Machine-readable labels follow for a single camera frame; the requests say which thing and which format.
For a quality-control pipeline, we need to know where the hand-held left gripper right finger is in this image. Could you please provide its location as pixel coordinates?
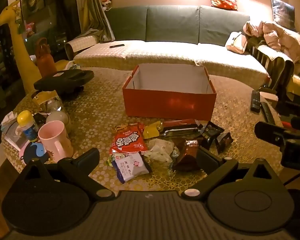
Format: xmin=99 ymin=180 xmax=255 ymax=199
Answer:
xmin=181 ymin=146 xmax=284 ymax=201

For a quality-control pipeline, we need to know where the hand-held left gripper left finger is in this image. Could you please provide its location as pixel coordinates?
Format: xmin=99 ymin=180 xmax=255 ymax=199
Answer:
xmin=15 ymin=148 xmax=114 ymax=201

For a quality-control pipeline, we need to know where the brown red snack packet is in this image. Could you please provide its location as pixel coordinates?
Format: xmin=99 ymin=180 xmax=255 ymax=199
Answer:
xmin=172 ymin=139 xmax=200 ymax=172

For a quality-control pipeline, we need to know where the dark snack packet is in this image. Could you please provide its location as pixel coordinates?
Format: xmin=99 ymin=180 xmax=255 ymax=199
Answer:
xmin=201 ymin=121 xmax=225 ymax=148
xmin=215 ymin=132 xmax=233 ymax=154

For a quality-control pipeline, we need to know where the long silver snack packet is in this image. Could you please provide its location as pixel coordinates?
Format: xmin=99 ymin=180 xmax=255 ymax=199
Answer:
xmin=161 ymin=127 xmax=202 ymax=137

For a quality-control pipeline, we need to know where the large red snack packet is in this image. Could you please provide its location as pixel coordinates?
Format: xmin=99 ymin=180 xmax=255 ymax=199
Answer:
xmin=109 ymin=123 xmax=148 ymax=159

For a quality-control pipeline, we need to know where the long red snack packet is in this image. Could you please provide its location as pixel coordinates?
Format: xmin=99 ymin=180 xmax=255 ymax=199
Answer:
xmin=162 ymin=119 xmax=198 ymax=128

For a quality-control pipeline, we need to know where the white blue snack packet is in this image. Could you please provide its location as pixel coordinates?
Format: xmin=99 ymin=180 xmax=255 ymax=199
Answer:
xmin=112 ymin=152 xmax=152 ymax=183

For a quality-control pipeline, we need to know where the yellow snack packet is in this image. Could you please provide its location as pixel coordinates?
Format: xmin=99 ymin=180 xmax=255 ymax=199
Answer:
xmin=142 ymin=120 xmax=164 ymax=139

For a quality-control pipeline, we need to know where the red cardboard box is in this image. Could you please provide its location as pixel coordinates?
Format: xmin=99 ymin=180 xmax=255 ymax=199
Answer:
xmin=122 ymin=64 xmax=217 ymax=121

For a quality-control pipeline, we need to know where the long black remote control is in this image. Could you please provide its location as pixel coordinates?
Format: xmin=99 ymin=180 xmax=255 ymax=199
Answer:
xmin=260 ymin=102 xmax=276 ymax=125

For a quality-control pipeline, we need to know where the small white box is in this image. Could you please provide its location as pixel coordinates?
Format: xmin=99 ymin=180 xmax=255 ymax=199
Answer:
xmin=259 ymin=91 xmax=278 ymax=102

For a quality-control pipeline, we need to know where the pink mug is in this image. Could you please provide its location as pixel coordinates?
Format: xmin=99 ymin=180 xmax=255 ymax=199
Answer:
xmin=38 ymin=120 xmax=74 ymax=163

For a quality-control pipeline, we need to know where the white egg shaped lamp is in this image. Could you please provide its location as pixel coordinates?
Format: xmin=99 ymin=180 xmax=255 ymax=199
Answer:
xmin=46 ymin=110 xmax=71 ymax=133

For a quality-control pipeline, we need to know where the dark slatted object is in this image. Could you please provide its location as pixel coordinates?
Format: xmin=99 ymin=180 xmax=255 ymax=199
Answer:
xmin=250 ymin=37 xmax=295 ymax=110

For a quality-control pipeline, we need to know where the blue whale coaster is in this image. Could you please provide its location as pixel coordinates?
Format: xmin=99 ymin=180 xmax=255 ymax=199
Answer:
xmin=19 ymin=141 xmax=50 ymax=165

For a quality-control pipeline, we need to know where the yellow capped bottle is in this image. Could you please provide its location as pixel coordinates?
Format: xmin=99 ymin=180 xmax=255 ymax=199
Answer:
xmin=17 ymin=110 xmax=39 ymax=142

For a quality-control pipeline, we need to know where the gold foil bag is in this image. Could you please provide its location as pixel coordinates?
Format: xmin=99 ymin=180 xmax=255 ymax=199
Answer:
xmin=32 ymin=90 xmax=64 ymax=115

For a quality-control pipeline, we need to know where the white booklet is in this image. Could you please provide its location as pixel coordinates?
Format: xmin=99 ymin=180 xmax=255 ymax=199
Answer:
xmin=2 ymin=125 xmax=31 ymax=153

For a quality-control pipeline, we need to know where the black tabletop appliance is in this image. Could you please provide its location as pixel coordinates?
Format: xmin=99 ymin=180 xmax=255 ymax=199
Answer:
xmin=34 ymin=69 xmax=95 ymax=96

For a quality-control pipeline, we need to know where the white crumpled tissue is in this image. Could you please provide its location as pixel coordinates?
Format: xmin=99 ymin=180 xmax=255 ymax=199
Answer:
xmin=0 ymin=112 xmax=18 ymax=127

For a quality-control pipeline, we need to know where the pink jacket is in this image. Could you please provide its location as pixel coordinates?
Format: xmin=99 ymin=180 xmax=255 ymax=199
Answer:
xmin=242 ymin=20 xmax=300 ymax=73

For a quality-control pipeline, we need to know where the white bag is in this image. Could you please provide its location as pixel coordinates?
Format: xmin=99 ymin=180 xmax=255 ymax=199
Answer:
xmin=225 ymin=31 xmax=248 ymax=54

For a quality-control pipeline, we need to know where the orange water bottle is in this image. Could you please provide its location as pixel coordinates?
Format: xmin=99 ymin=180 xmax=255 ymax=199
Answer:
xmin=35 ymin=37 xmax=58 ymax=78

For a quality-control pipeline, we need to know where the white lace sofa cover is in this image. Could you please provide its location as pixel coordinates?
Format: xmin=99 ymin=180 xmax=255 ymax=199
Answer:
xmin=72 ymin=39 xmax=269 ymax=80

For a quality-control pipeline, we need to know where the white lace armrest cover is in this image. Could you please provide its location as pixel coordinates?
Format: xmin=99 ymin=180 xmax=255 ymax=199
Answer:
xmin=65 ymin=35 xmax=100 ymax=60

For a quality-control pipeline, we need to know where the yellow giraffe plush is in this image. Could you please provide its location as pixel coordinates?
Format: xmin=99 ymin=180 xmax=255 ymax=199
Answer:
xmin=0 ymin=0 xmax=42 ymax=95

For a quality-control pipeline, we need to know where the green sofa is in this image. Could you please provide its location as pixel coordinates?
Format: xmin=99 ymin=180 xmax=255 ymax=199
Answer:
xmin=65 ymin=4 xmax=271 ymax=80

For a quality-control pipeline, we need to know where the beige curtain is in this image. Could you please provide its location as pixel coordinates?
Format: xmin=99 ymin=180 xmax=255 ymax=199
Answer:
xmin=75 ymin=0 xmax=115 ymax=42

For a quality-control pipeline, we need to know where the red white plush toy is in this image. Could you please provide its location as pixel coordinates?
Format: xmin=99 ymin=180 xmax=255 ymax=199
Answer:
xmin=101 ymin=0 xmax=113 ymax=12

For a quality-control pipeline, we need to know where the dark wall poster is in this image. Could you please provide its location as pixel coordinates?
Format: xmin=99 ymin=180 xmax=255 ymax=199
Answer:
xmin=271 ymin=0 xmax=296 ymax=32

